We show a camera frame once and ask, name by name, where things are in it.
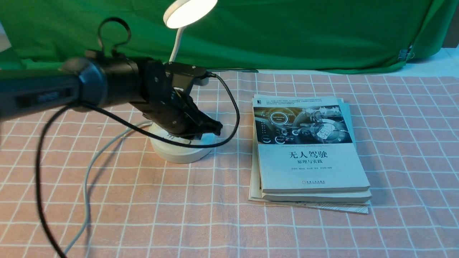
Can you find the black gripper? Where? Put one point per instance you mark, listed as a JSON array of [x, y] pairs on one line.
[[171, 109]]

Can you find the top book self-driving cover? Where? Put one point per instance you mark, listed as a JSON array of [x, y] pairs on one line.
[[308, 150]]

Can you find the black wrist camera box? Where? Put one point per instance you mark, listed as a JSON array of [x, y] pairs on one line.
[[185, 76]]

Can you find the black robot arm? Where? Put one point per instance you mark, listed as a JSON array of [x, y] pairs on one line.
[[102, 82]]

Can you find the white desk lamp with sockets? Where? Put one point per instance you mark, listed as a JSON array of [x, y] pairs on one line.
[[178, 15]]

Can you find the bottom thin paper booklet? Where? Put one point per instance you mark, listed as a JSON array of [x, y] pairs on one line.
[[252, 179]]

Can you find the metal binder clip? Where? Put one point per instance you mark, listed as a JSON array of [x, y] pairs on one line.
[[406, 54]]

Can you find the pink checkered tablecloth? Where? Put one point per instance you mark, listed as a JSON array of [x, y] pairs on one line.
[[143, 207]]

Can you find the green backdrop cloth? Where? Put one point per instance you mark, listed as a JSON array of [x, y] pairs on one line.
[[340, 36]]

